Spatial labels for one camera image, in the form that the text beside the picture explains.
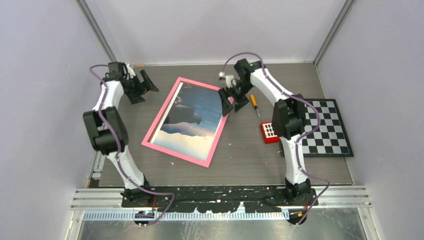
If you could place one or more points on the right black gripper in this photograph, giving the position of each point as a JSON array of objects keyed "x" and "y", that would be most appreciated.
[{"x": 226, "y": 107}]

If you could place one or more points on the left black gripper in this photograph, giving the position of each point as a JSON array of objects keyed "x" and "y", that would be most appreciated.
[{"x": 147, "y": 86}]

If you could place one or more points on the orange handled screwdriver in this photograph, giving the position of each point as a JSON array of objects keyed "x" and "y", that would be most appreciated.
[{"x": 254, "y": 104}]

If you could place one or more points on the landscape photo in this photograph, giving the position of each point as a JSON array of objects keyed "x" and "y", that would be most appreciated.
[{"x": 190, "y": 122}]

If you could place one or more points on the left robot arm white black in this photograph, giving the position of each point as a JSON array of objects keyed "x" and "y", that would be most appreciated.
[{"x": 107, "y": 132}]

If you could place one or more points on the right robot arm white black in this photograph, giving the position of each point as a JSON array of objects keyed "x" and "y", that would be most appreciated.
[{"x": 288, "y": 118}]

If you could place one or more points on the red white toy block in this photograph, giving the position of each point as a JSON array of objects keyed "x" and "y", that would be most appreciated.
[{"x": 268, "y": 134}]

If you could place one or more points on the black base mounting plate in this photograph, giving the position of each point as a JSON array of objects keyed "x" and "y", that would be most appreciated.
[{"x": 215, "y": 198}]

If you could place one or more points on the black white checkerboard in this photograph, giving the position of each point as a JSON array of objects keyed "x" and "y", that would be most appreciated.
[{"x": 331, "y": 138}]

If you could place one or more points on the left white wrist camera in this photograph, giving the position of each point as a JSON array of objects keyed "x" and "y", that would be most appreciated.
[{"x": 130, "y": 70}]

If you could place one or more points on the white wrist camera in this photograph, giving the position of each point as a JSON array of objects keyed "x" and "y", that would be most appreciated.
[
  {"x": 130, "y": 70},
  {"x": 229, "y": 80}
]

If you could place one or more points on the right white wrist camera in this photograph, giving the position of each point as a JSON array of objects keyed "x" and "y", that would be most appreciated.
[{"x": 229, "y": 80}]

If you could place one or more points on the aluminium rail frame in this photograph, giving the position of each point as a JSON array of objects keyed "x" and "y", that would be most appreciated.
[{"x": 106, "y": 204}]

